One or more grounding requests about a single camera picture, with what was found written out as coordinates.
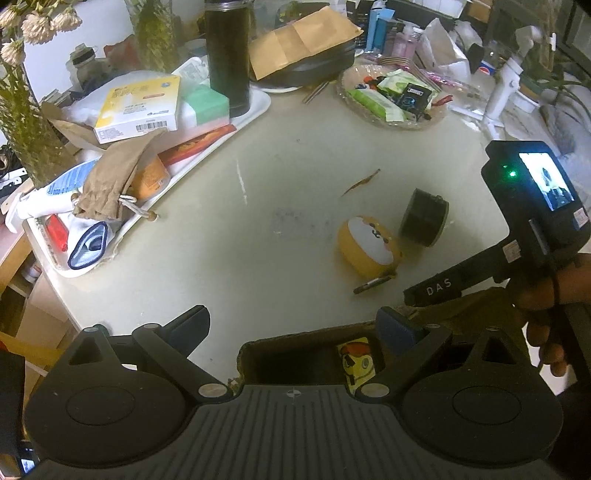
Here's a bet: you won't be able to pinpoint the pink soap bottle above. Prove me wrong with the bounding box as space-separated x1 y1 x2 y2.
392 23 424 57

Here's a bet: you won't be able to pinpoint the yellow and white box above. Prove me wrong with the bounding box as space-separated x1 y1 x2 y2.
93 73 182 145

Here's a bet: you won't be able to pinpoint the white gimbal tripod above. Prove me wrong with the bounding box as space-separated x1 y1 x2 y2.
450 25 558 142

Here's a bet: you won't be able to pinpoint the white plastic bag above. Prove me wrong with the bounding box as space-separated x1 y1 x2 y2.
415 18 472 85

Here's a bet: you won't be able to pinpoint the brown cardboard box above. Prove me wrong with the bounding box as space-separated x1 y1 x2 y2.
237 295 529 398

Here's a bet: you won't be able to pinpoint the mint green tissue pack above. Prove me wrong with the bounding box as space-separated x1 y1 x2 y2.
179 87 230 127

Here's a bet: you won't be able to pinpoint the brown paper envelope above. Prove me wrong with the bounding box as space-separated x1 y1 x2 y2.
249 11 365 82

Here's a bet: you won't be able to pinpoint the cola bottle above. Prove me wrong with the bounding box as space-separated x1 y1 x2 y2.
475 41 502 78

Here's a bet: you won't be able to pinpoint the green wet wipe packet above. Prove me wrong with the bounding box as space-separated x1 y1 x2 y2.
346 87 404 123

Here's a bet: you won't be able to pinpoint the white tray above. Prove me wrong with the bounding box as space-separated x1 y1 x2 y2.
22 55 273 278

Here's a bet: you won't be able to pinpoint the yellow bear earbud case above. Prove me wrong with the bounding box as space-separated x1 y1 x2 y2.
335 215 403 295

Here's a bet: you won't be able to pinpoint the pink striped straws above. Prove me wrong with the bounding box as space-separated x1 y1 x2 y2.
376 55 445 92

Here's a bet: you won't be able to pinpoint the green potted plant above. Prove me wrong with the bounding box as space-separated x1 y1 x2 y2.
525 44 591 118

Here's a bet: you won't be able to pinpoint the black thermos bottle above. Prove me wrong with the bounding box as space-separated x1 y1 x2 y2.
205 0 252 119

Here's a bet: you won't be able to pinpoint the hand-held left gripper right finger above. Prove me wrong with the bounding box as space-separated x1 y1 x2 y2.
355 306 532 400

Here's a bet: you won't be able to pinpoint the chopsticks pair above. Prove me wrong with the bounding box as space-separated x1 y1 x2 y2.
302 78 331 104

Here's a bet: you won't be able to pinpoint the smartphone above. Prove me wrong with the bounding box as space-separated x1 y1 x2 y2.
17 442 41 477

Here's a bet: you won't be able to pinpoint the brown drawstring pouch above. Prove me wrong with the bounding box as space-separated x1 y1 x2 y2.
72 128 161 223

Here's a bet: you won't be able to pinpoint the small red item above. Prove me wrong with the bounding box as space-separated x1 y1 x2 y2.
45 214 69 253

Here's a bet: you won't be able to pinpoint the person's right forearm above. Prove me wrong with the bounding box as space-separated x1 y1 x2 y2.
556 264 591 306

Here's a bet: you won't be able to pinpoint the green and white packet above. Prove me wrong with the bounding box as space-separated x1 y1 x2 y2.
376 69 419 93

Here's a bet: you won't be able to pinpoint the person's right hand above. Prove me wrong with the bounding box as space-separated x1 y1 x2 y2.
513 272 568 376

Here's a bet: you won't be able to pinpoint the blue carton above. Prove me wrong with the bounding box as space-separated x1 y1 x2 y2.
369 6 399 50

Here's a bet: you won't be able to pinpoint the white and blue brush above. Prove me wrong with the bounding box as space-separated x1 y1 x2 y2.
7 159 101 232

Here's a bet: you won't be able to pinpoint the yellow cartoon figure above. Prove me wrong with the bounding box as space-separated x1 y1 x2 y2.
335 338 385 396

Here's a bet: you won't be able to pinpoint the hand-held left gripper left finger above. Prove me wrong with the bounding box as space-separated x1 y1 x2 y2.
60 305 234 402

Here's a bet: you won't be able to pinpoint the red and orange packet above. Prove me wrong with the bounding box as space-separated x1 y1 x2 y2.
159 124 239 167

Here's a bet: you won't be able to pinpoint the glass plate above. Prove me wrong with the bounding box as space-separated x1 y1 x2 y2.
339 64 452 131

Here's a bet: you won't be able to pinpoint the black carton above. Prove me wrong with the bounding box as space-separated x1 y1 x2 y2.
346 0 371 33

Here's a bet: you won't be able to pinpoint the small black box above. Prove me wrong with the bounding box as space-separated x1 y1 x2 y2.
392 82 438 117

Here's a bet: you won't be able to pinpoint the black cylindrical roll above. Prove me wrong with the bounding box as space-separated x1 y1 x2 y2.
399 188 450 248

